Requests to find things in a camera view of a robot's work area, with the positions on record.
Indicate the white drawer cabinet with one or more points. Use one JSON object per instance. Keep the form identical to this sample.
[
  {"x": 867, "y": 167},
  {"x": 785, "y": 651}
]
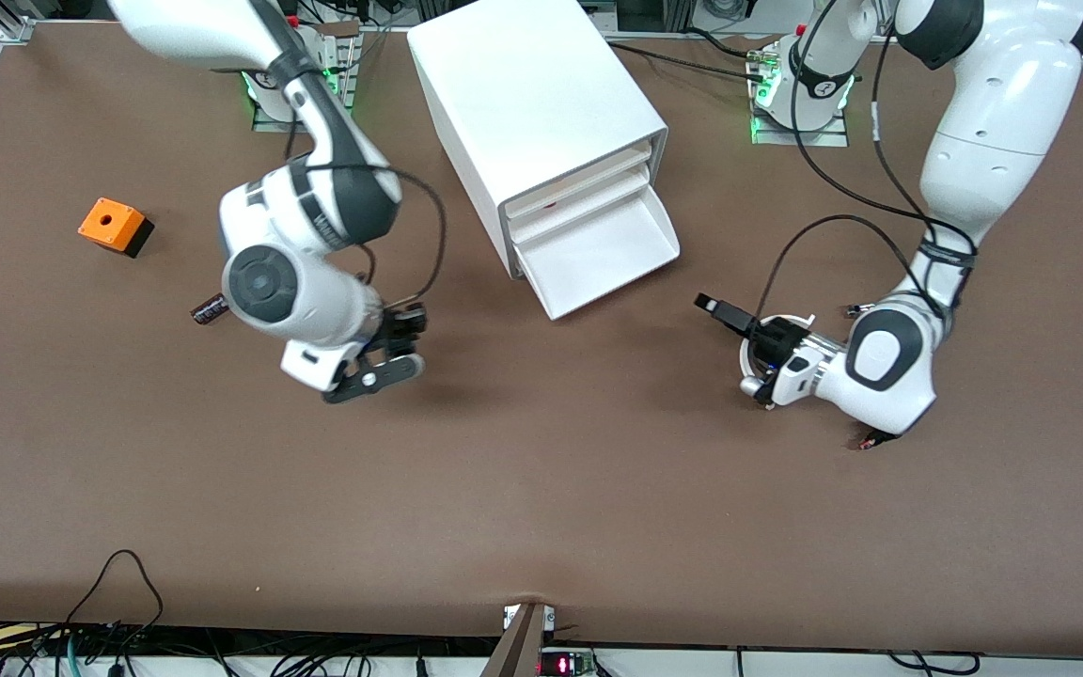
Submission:
[{"x": 532, "y": 85}]

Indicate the white plastic drawer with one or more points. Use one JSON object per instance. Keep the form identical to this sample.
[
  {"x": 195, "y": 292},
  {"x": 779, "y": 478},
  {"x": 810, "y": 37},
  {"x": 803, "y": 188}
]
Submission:
[
  {"x": 579, "y": 177},
  {"x": 579, "y": 202},
  {"x": 598, "y": 254}
]

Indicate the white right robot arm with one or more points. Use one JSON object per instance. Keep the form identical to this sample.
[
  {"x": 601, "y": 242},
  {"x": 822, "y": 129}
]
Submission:
[{"x": 306, "y": 291}]

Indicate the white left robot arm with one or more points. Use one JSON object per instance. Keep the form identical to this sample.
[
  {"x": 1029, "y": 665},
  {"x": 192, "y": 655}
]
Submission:
[{"x": 1002, "y": 94}]

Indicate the chrome T-shaped fitting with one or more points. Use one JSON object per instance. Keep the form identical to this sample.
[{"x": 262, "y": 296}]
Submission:
[{"x": 854, "y": 308}]

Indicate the black cylindrical capacitor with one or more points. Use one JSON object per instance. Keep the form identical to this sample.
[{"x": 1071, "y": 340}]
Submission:
[{"x": 208, "y": 309}]

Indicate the brown wooden strut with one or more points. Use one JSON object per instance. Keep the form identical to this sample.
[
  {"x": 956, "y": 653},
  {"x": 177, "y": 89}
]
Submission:
[{"x": 515, "y": 649}]

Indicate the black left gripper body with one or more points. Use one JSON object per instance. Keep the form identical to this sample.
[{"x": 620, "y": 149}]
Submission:
[{"x": 776, "y": 338}]

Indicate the small red LED device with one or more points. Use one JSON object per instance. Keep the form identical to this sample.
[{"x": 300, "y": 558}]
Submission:
[{"x": 562, "y": 664}]

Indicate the black square push button switch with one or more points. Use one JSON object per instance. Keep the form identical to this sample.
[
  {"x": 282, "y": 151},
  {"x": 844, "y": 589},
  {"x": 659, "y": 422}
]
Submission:
[{"x": 869, "y": 442}]

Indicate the orange box with black base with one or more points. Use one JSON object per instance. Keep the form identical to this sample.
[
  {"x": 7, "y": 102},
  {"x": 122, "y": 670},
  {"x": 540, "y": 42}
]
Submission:
[{"x": 111, "y": 224}]

